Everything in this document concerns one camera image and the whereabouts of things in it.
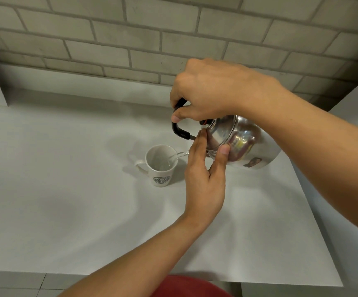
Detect person's right forearm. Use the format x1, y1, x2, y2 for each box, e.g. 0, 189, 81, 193
255, 77, 358, 242

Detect person's right hand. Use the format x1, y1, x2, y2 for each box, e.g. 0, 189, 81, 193
169, 58, 272, 123

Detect red round stool seat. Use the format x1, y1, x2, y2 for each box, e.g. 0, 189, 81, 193
148, 275, 234, 297

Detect person's left forearm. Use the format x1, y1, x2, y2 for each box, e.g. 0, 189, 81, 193
57, 213, 217, 297

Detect person's left hand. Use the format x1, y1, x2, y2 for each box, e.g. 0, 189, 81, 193
184, 130, 231, 228

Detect white mug with round print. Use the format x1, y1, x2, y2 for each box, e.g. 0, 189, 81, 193
135, 145, 178, 188

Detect steel kettle lid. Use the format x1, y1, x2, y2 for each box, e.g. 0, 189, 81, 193
199, 116, 240, 153

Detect stainless steel kettle black handle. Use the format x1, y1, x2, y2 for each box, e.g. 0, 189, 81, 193
171, 98, 282, 169

